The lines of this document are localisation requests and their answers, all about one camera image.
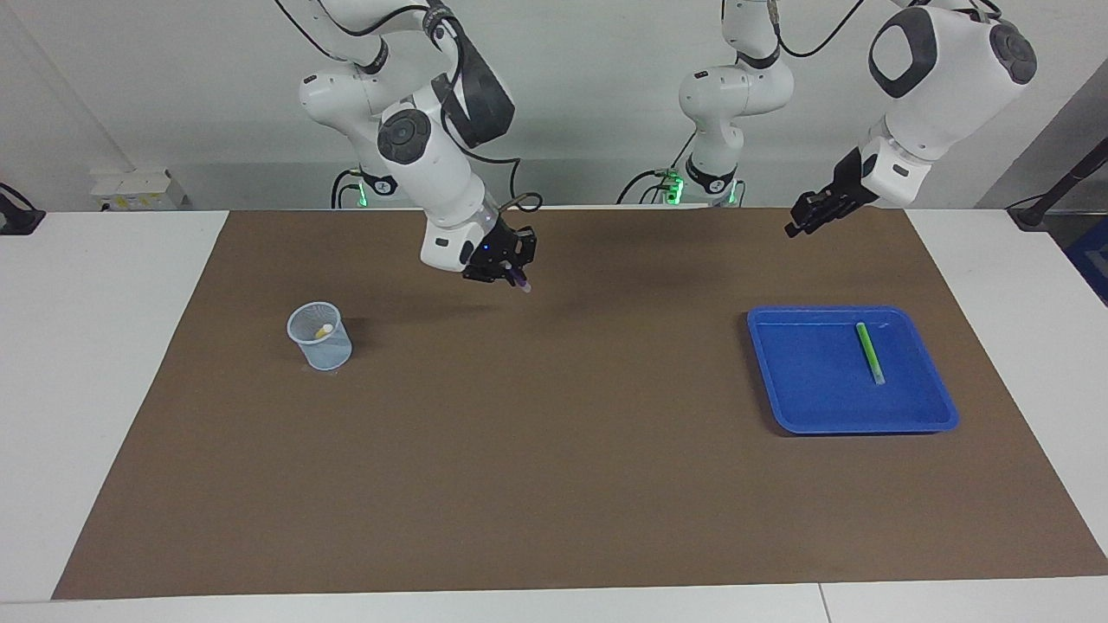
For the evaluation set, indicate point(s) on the black stand pole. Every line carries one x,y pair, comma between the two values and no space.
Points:
1056,186

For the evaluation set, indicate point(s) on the brown table mat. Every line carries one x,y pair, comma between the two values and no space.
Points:
554,450

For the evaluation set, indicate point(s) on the white box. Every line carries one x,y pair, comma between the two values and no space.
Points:
134,189

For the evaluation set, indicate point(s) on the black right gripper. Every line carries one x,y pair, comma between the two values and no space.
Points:
511,247

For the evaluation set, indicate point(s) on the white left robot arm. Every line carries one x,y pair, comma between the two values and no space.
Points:
943,86

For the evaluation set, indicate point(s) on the green pen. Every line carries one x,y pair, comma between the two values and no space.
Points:
870,353

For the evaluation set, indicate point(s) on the light blue mesh cup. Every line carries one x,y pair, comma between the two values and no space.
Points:
322,350

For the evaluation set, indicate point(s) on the blue plastic tray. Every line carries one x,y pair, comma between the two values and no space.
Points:
822,389

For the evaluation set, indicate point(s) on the blue object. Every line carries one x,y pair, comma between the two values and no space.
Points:
1092,260

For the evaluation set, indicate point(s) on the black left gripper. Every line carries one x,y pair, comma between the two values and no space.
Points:
840,195

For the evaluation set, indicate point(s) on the purple pen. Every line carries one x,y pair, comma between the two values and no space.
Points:
525,285

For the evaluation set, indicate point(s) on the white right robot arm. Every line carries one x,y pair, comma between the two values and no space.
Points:
433,164

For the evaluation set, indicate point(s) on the black clamp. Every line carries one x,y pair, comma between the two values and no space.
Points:
17,216

